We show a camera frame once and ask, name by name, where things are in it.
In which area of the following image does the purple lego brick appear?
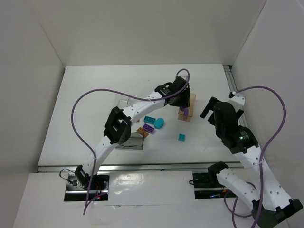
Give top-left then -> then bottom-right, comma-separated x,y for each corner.
142,123 -> 155,134
180,108 -> 189,116

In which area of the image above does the teal round lego piece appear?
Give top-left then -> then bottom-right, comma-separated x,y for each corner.
154,118 -> 164,129

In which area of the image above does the small teal lego brick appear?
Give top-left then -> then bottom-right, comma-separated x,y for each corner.
178,134 -> 186,142

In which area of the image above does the teal long lego brick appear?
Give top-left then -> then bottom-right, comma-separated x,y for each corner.
143,116 -> 156,125

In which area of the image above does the orange lego plate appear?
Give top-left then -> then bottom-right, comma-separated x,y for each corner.
136,127 -> 149,138

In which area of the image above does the clear plastic container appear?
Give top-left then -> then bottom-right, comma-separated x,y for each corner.
114,95 -> 139,109

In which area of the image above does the grey plastic container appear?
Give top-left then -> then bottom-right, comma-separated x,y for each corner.
116,132 -> 144,150

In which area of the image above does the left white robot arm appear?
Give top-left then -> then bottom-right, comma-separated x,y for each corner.
71,76 -> 190,189

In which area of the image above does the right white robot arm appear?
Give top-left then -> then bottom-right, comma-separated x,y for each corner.
200,93 -> 303,228

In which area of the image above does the orange tinted plastic container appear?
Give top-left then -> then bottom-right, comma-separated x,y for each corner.
178,93 -> 196,122

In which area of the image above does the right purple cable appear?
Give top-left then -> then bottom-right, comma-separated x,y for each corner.
224,85 -> 285,228

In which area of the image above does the purple cable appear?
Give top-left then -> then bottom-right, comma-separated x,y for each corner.
71,68 -> 190,216
224,85 -> 285,228

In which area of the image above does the aluminium rail right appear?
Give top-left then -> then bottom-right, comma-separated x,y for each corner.
223,65 -> 248,127

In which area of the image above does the aluminium rail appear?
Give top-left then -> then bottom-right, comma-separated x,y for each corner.
223,65 -> 248,127
37,161 -> 243,173

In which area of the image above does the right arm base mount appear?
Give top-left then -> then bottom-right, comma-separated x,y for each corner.
189,172 -> 236,200

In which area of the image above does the aluminium rail front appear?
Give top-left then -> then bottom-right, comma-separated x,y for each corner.
37,161 -> 243,173

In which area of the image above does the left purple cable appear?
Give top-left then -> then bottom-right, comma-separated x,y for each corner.
71,68 -> 190,216

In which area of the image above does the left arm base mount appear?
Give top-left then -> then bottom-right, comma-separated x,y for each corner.
59,169 -> 110,202

